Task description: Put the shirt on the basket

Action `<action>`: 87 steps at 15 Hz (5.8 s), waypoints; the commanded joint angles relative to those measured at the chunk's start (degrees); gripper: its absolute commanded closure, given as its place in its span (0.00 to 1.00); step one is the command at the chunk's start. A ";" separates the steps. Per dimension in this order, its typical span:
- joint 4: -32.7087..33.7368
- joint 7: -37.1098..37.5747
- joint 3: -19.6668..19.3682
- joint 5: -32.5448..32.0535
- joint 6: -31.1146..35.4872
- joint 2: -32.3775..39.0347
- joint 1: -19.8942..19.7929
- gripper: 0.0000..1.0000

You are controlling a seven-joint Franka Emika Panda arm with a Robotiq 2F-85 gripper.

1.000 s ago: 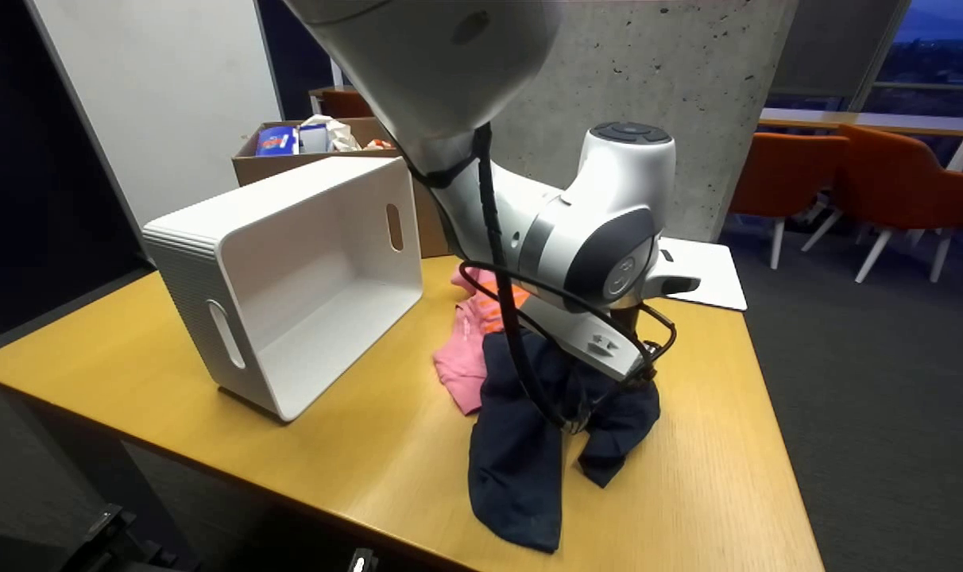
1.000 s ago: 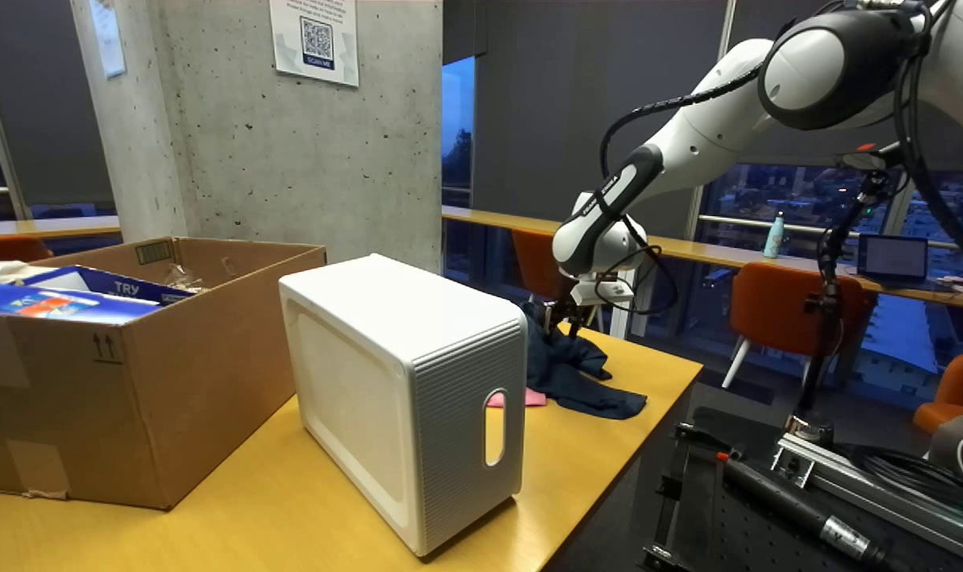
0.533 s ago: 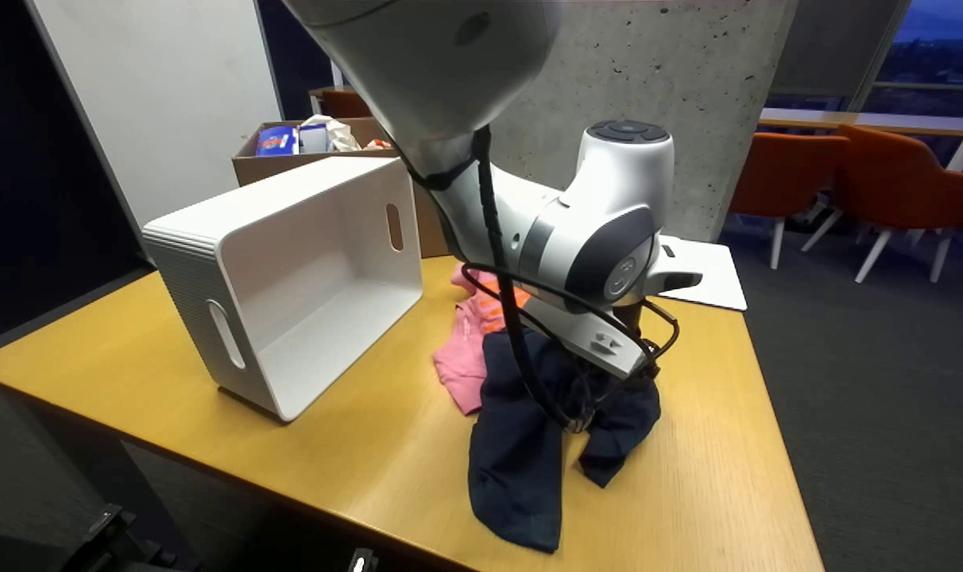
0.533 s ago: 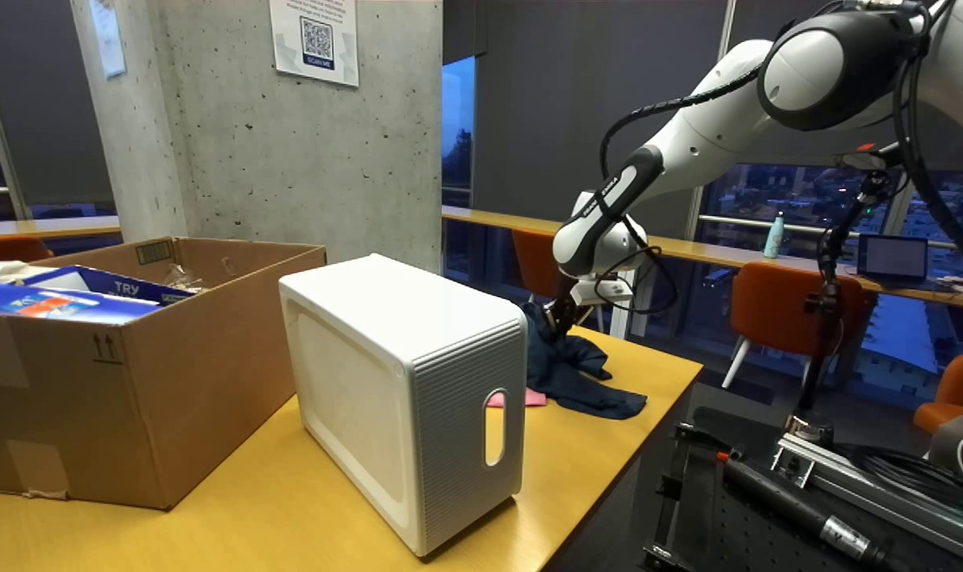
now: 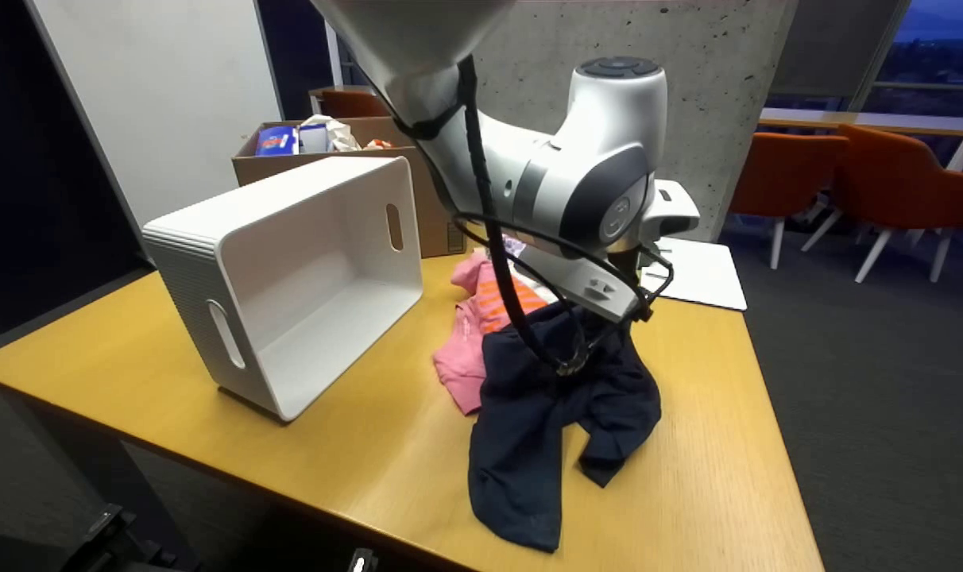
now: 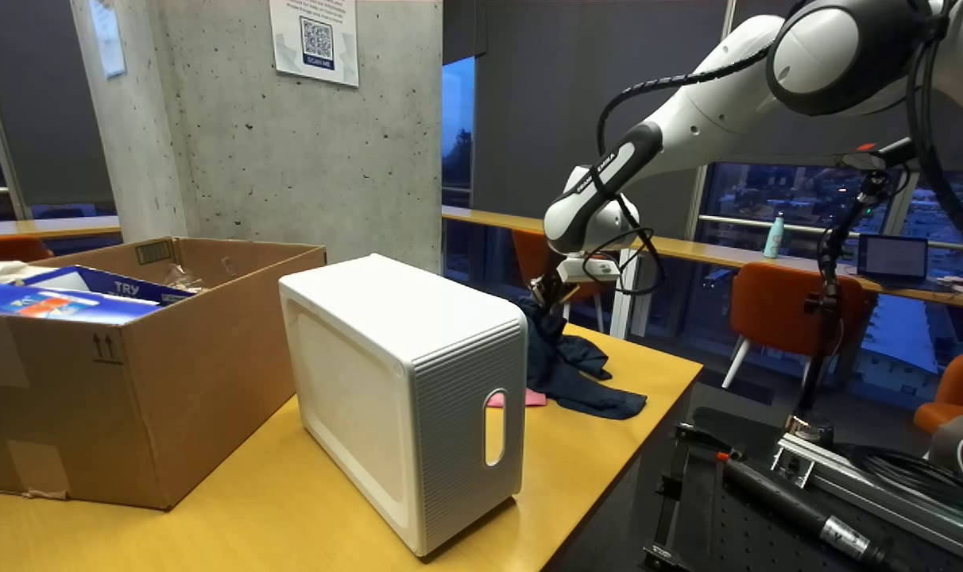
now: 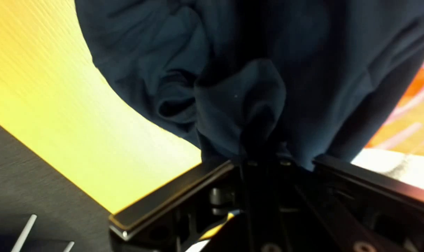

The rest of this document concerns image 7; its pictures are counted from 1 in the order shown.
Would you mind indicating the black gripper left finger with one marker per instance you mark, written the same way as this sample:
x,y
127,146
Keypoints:
x,y
173,205

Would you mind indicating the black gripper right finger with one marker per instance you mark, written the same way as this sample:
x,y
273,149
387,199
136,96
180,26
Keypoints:
x,y
359,205

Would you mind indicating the navy blue shirt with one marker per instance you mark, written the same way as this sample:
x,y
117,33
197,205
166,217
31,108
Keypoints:
x,y
267,70

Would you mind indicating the pink shirt orange print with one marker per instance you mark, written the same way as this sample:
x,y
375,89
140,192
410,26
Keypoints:
x,y
415,121

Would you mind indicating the thin aluminium rail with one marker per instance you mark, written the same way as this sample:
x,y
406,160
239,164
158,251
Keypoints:
x,y
68,247

